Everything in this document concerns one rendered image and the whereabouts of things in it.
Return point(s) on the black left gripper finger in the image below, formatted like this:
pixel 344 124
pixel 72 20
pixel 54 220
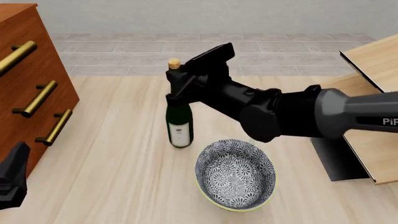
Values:
pixel 15 163

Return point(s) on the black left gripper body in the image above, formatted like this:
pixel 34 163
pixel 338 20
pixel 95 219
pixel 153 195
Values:
pixel 12 193

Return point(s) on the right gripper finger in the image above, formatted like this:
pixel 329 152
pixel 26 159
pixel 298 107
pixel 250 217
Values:
pixel 186 94
pixel 178 74

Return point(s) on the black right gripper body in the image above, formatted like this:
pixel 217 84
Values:
pixel 208 81

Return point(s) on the dark green wine bottle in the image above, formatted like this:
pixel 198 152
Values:
pixel 180 116

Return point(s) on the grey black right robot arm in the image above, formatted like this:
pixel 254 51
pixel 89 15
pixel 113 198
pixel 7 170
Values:
pixel 342 112

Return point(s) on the blue patterned bowl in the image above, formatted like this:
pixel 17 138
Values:
pixel 236 175

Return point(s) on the wooden cabinet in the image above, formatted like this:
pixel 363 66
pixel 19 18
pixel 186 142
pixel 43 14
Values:
pixel 37 67

